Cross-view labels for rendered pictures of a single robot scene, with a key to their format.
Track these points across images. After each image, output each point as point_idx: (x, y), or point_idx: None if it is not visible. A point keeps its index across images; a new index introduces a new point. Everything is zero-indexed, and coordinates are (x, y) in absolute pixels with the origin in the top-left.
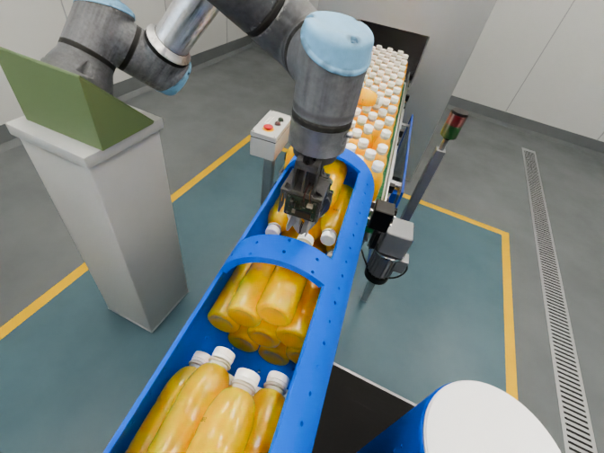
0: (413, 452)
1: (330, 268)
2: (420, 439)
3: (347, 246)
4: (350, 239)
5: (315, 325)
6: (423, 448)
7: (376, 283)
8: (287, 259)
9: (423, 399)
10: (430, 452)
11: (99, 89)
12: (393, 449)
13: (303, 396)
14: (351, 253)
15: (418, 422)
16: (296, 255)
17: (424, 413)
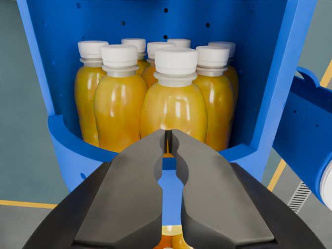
0: (307, 171)
1: (252, 169)
2: (318, 174)
3: (293, 68)
4: (307, 28)
5: None
6: (319, 180)
7: None
8: (165, 219)
9: (328, 116)
10: (326, 186)
11: None
12: (282, 137)
13: None
14: (298, 62)
15: (320, 161)
16: (181, 206)
17: (331, 156)
